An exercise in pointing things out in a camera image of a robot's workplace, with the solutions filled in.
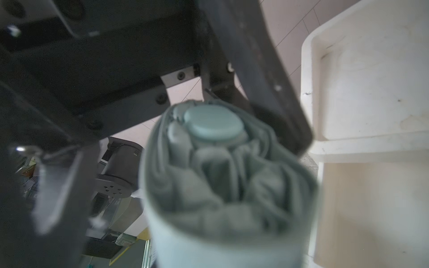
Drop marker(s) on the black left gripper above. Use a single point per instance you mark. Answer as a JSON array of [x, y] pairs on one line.
[[86, 70]]

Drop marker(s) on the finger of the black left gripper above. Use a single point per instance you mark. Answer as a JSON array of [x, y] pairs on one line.
[[51, 234], [239, 65]]

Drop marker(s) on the white drawer cabinet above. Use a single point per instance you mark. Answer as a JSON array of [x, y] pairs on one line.
[[365, 84]]

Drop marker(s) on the mint green umbrella black band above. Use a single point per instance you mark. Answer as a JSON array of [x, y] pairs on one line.
[[220, 191]]

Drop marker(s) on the white top drawer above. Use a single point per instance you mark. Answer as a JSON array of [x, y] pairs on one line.
[[372, 215]]

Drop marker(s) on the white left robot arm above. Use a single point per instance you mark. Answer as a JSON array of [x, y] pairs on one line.
[[185, 101]]

